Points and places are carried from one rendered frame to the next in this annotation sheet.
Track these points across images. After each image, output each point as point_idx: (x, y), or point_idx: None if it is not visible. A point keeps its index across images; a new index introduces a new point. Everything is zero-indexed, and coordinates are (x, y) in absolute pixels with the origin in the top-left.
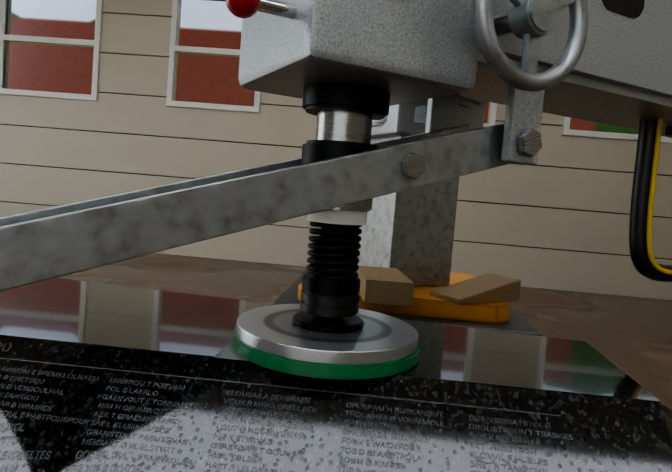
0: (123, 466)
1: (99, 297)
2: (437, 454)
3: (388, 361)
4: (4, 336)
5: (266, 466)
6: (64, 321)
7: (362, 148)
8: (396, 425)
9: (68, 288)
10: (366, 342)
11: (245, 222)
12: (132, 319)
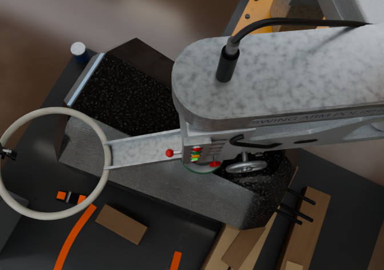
0: (155, 169)
1: (147, 96)
2: (213, 188)
3: (208, 172)
4: (128, 134)
5: (180, 178)
6: (139, 123)
7: None
8: (207, 181)
9: (138, 83)
10: (206, 166)
11: (175, 160)
12: (156, 122)
